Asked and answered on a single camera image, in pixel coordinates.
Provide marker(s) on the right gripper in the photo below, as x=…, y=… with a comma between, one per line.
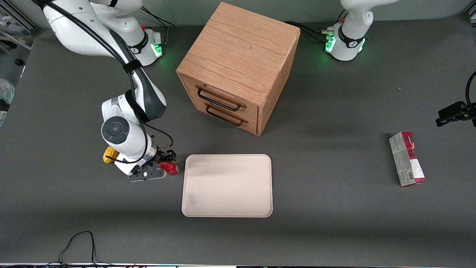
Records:
x=162, y=156

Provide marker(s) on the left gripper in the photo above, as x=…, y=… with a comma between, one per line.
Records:
x=454, y=112

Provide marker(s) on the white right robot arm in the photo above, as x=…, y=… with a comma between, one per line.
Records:
x=85, y=29

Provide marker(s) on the beige rectangular tray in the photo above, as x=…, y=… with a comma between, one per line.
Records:
x=227, y=185

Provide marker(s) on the yellow plastic object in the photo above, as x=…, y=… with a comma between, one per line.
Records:
x=109, y=154

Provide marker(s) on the red plaid cardboard box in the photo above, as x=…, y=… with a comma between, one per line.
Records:
x=407, y=158

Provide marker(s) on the wooden drawer front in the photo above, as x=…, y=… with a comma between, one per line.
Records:
x=223, y=95
x=241, y=124

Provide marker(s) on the wooden drawer cabinet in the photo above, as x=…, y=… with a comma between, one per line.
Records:
x=238, y=48

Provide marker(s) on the clear plastic container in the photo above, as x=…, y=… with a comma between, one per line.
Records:
x=6, y=91

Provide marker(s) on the small black knob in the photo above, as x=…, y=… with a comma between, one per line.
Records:
x=19, y=62

